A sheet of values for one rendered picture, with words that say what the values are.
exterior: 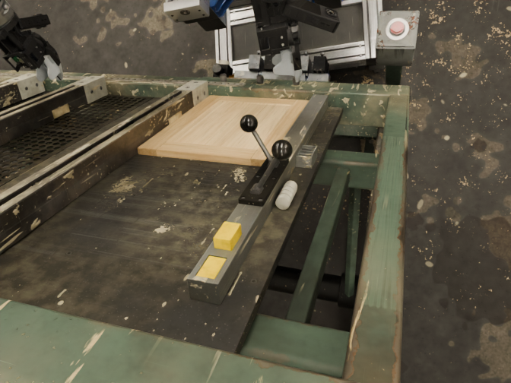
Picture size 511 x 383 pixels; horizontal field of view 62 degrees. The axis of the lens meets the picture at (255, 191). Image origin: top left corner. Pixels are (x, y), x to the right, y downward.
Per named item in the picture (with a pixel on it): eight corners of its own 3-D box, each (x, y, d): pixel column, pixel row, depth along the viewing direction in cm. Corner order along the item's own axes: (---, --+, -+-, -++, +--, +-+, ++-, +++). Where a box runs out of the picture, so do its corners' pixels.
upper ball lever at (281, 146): (265, 194, 85) (298, 143, 77) (259, 204, 82) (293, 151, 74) (249, 185, 85) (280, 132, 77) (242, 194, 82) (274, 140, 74)
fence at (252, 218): (328, 106, 141) (328, 94, 140) (220, 305, 63) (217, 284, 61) (312, 106, 143) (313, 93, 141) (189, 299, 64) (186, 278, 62)
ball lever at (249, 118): (285, 162, 94) (254, 109, 90) (280, 169, 90) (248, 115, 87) (271, 168, 95) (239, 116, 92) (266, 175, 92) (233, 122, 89)
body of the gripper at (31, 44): (18, 74, 111) (-19, 37, 101) (30, 51, 115) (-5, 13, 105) (42, 70, 109) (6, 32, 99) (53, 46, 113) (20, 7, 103)
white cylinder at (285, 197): (289, 210, 85) (298, 192, 92) (289, 197, 84) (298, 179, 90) (274, 209, 86) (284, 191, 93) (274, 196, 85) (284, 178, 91)
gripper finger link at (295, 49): (291, 61, 91) (286, 24, 84) (299, 60, 91) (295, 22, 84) (293, 74, 88) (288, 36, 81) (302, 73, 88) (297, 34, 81)
